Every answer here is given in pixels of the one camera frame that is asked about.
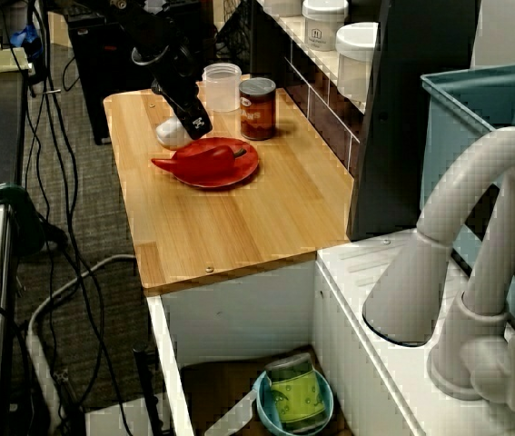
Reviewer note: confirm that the dark grey frame post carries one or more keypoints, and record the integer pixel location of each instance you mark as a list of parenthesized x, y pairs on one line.
[(402, 136)]

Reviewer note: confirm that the dark tile backsplash with shelf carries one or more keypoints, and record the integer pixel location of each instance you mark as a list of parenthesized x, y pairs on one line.
[(325, 113)]

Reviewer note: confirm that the green toy can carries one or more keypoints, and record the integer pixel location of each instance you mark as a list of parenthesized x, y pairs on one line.
[(295, 395)]

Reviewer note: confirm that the orange and white toy sushi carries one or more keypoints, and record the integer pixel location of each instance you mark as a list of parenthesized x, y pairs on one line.
[(170, 134)]

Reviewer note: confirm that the clear open plastic jar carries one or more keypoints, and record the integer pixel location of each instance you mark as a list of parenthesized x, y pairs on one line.
[(221, 91)]

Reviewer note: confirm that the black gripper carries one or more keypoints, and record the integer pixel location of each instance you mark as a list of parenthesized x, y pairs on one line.
[(173, 77)]

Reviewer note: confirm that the teal plastic bin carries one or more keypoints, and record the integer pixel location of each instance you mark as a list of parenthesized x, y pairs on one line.
[(457, 127)]

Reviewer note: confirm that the large white lidded plastic jar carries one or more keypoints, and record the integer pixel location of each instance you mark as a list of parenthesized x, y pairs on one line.
[(354, 59)]

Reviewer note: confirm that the black pole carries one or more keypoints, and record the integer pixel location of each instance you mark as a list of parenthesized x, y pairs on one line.
[(148, 386)]

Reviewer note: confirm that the toy beans can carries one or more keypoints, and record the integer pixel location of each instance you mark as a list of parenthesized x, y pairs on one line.
[(257, 113)]

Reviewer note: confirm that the grey toy faucet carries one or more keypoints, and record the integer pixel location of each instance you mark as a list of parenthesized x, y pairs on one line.
[(479, 172)]

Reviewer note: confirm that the white plastic toy knife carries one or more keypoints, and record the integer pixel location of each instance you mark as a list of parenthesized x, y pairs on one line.
[(234, 413)]

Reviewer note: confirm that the white toy kitchen unit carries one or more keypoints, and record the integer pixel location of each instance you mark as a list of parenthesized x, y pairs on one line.
[(239, 318)]

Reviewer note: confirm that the small white lidded labelled jar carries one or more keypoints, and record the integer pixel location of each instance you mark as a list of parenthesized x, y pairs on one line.
[(325, 27)]

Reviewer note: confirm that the red toy chili pepper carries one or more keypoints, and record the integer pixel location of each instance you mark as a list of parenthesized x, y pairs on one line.
[(198, 161)]

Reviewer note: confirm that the blue toy bowl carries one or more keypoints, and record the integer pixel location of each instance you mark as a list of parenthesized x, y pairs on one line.
[(264, 409)]

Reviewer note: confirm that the green clamp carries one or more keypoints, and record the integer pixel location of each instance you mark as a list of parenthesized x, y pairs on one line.
[(12, 195)]

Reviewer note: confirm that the black computer box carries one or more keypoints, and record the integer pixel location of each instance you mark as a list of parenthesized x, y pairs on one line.
[(98, 91)]

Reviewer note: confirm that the red round plate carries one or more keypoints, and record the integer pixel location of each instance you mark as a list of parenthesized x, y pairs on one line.
[(211, 181)]

